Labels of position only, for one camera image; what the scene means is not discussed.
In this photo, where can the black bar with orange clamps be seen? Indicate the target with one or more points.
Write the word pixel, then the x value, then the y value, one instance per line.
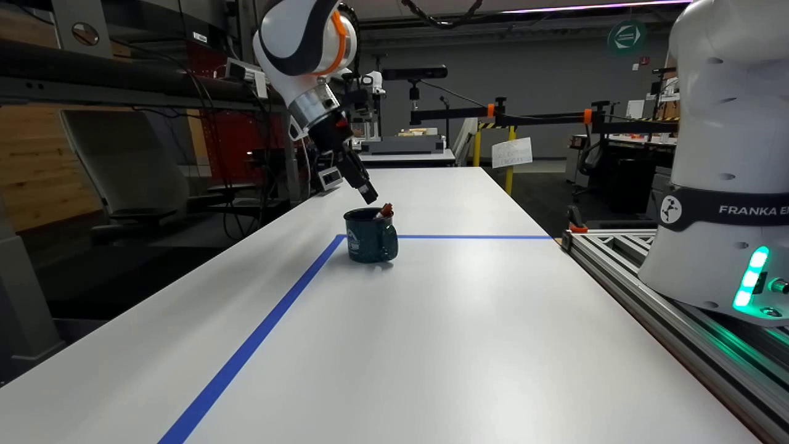
pixel 542 118

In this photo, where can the red tool cabinet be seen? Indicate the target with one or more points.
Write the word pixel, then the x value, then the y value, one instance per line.
pixel 236 149

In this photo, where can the white background table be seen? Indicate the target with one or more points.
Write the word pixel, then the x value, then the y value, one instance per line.
pixel 408 157

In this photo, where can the aluminium frame rail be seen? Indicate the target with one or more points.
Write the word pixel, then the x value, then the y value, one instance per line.
pixel 697 353

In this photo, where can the round green sign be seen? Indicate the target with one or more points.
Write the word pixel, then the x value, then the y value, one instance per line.
pixel 626 38

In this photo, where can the dark teal speckled mug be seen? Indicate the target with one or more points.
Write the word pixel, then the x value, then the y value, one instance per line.
pixel 369 241

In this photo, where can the yellow post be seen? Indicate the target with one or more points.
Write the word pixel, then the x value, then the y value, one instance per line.
pixel 511 164
pixel 477 149

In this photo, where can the black sensor bar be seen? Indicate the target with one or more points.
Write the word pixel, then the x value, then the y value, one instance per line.
pixel 414 73

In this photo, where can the white paper sign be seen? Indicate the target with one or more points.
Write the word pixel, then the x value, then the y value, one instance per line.
pixel 511 152

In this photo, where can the long blue tape strip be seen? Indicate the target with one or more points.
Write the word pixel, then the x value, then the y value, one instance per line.
pixel 247 353

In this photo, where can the black shelf beam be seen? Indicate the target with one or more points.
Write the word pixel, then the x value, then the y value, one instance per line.
pixel 99 75

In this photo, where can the wooden board panel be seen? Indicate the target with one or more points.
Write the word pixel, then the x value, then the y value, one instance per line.
pixel 40 164

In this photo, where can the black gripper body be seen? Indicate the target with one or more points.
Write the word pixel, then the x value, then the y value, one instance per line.
pixel 336 145

